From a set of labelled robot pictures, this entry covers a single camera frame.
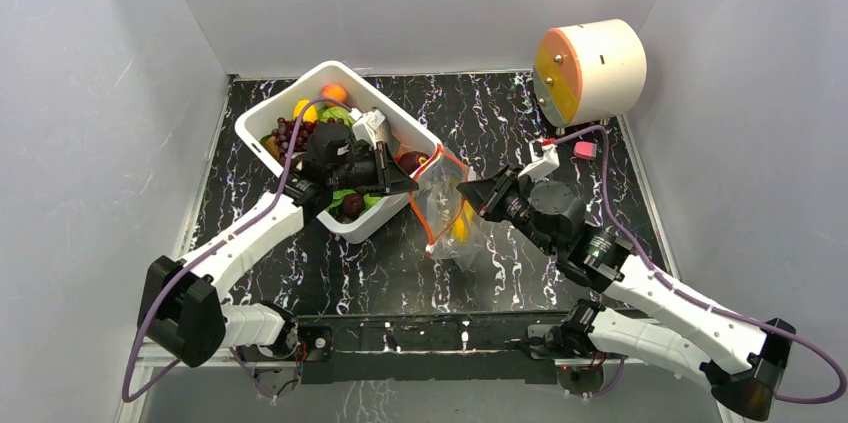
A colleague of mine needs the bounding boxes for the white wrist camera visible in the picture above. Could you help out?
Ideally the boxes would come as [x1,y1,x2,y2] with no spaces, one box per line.
[518,138,559,182]
[352,109,397,150]

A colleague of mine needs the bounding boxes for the clear zip top bag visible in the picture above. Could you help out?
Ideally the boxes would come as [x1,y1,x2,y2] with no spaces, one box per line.
[410,144,484,270]

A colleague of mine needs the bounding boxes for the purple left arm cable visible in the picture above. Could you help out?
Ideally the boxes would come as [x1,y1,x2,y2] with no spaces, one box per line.
[121,96,352,404]

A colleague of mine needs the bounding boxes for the orange toy fruit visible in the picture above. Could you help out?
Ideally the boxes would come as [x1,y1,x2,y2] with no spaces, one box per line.
[320,84,348,107]

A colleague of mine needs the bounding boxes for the green toy cabbage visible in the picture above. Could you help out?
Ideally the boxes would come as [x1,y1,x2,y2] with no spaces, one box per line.
[319,106,354,127]

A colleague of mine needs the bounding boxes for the yellow toy lemon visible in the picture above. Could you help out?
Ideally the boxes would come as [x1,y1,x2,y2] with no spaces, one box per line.
[292,99,321,122]

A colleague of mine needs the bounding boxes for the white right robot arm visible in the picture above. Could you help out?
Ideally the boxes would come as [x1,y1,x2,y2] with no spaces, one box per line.
[457,166,794,421]

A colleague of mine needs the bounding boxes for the red toy grapes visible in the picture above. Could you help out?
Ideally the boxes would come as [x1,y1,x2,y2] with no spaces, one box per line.
[264,118,317,164]

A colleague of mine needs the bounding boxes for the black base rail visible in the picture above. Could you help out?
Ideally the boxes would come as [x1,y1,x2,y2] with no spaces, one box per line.
[251,310,637,401]

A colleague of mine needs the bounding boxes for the white cylinder drum toy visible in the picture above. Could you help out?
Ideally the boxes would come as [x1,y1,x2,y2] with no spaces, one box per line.
[532,19,647,128]

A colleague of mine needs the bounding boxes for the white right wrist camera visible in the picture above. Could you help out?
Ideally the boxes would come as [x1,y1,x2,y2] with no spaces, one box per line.
[518,138,559,182]

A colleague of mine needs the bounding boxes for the dark purple toy fruit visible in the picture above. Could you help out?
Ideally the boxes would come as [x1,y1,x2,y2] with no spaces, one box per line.
[396,151,430,175]

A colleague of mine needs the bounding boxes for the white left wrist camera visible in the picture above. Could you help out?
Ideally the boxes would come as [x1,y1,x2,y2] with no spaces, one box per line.
[352,109,397,150]

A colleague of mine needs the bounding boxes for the white plastic bin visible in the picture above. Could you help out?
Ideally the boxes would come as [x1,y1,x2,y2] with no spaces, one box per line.
[234,60,445,246]

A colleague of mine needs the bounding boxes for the pink eraser block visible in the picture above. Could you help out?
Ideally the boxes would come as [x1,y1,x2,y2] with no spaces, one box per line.
[573,141,598,161]

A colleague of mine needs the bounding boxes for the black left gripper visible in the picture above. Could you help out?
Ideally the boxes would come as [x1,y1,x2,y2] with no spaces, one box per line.
[329,143,419,199]

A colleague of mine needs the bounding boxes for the dark red toy mangosteen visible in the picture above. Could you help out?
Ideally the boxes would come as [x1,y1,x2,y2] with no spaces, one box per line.
[339,192,367,222]

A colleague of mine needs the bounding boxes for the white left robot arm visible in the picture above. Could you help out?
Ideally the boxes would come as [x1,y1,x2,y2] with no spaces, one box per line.
[137,123,419,367]

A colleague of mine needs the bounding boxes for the yellow toy banana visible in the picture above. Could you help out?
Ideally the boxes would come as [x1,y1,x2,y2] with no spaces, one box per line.
[450,199,475,244]

